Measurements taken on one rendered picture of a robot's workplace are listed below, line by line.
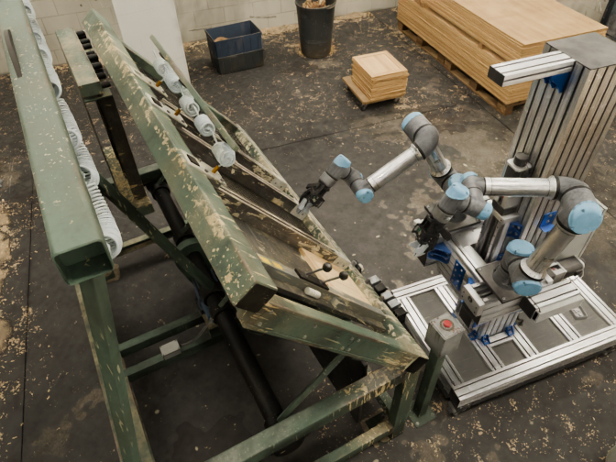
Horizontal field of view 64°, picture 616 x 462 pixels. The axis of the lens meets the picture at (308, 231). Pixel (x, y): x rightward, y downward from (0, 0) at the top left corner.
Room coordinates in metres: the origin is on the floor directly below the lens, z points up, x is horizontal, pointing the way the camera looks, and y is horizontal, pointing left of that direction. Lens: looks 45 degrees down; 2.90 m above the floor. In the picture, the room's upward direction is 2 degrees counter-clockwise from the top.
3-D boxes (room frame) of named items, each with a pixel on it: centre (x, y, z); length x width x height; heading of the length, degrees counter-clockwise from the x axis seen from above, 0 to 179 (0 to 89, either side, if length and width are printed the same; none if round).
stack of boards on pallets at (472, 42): (5.84, -2.19, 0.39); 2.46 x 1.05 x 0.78; 19
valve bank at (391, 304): (1.66, -0.38, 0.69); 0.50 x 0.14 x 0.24; 27
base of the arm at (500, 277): (1.49, -0.96, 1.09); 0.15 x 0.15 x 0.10
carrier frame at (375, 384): (1.84, 0.59, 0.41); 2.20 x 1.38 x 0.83; 27
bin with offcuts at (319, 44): (6.18, -0.17, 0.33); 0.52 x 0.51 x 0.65; 19
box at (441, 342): (1.30, -0.64, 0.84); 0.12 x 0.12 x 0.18; 27
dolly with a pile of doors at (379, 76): (5.02, -0.78, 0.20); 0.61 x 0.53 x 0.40; 19
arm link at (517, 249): (1.48, -0.96, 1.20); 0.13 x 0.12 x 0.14; 174
